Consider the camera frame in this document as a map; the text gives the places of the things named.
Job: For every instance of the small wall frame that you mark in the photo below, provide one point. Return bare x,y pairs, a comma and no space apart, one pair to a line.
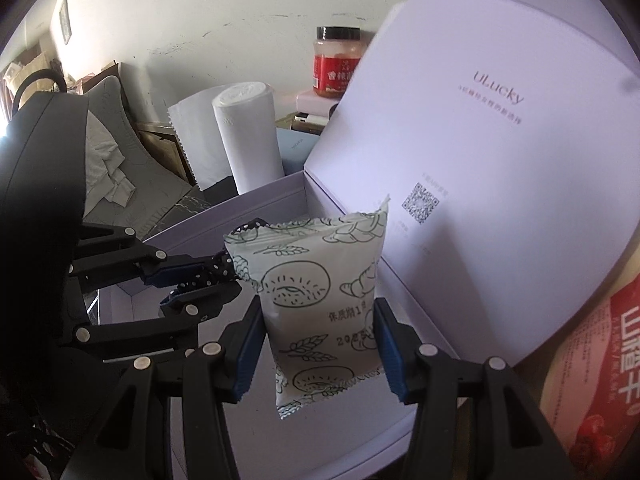
64,16

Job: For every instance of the grey chair cushion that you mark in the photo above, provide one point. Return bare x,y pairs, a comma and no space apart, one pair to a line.
155,175

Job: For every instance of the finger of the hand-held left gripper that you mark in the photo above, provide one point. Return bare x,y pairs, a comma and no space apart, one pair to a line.
175,272
210,301

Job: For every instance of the red and white snack bag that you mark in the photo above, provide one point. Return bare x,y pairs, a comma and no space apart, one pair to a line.
600,360

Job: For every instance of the red jar with black lid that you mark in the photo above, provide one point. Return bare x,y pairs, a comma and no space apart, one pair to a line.
332,70

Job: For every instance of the white crumpled cloth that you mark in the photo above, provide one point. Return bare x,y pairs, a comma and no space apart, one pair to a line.
107,160

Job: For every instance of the white bread print snack packet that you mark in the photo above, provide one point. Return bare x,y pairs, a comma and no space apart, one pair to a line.
310,280

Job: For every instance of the white paper towel roll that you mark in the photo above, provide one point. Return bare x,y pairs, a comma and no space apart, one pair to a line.
250,140

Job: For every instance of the small white box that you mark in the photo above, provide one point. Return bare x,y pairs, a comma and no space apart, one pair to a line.
315,102

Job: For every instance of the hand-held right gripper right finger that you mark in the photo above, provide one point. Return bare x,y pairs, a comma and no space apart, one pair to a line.
387,355

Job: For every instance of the light blue box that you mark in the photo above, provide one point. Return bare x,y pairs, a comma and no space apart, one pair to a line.
295,152

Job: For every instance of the white and black device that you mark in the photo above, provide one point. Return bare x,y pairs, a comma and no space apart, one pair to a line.
310,122

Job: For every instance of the brown cardboard pieces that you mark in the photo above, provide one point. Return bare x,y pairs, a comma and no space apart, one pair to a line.
165,152

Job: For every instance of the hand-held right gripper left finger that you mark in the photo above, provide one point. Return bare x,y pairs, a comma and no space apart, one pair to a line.
247,360

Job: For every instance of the lavender gift box with lid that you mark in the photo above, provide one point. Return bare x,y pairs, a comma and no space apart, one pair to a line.
475,160

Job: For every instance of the dark patterned mat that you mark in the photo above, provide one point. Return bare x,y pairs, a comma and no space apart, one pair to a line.
185,210

